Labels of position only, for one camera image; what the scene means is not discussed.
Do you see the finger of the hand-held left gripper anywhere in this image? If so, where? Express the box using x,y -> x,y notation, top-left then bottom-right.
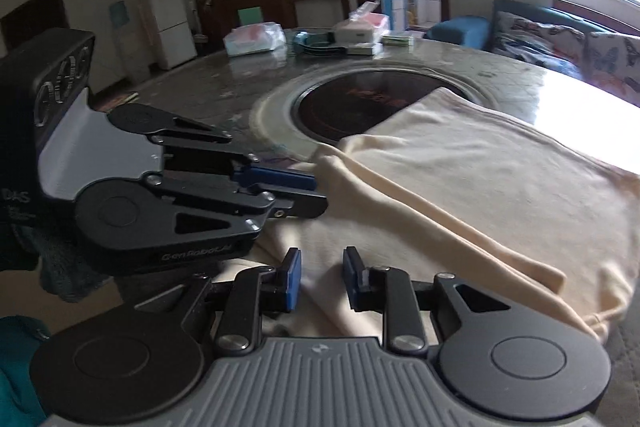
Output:
144,173 -> 329,238
147,114 -> 318,192

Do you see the blue and white carton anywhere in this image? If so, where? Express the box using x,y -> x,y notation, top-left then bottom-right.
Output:
378,0 -> 414,30

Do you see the blue smartwatch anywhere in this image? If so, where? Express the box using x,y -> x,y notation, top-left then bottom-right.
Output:
292,30 -> 349,56

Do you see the dark wooden door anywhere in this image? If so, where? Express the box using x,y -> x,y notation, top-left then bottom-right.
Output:
0,0 -> 69,54

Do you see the flat butterfly print pillow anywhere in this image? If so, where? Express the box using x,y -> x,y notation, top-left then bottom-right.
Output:
494,11 -> 589,78

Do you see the white water dispenser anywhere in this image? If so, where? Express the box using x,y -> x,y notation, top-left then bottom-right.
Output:
108,0 -> 151,80

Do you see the white refrigerator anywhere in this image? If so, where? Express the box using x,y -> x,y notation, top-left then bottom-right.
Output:
144,0 -> 198,70

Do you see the blue sofa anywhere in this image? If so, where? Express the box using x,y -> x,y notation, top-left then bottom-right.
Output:
424,0 -> 640,94

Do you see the cream sweatshirt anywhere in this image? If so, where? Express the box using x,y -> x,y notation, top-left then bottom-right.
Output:
227,87 -> 640,349

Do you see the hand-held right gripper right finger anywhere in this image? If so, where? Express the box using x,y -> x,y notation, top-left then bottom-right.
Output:
341,246 -> 512,356

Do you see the teal clothing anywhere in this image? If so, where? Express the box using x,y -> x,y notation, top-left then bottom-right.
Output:
0,315 -> 54,427

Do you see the black round induction cooktop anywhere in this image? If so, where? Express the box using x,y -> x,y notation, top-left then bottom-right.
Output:
292,74 -> 434,143

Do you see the clear wrapped tissue pack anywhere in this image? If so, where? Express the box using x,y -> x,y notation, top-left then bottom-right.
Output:
223,21 -> 287,58

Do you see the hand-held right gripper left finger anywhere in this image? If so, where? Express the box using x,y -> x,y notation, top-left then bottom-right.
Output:
132,247 -> 303,356

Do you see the upright butterfly print pillow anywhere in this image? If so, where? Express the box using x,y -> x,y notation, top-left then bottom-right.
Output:
582,31 -> 640,96

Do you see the flat white box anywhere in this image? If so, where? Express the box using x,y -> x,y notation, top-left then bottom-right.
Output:
344,42 -> 384,57

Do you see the pink tissue pack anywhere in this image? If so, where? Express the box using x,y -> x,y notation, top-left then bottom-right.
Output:
333,11 -> 391,33

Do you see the white rounded box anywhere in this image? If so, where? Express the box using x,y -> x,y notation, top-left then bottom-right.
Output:
332,24 -> 376,46

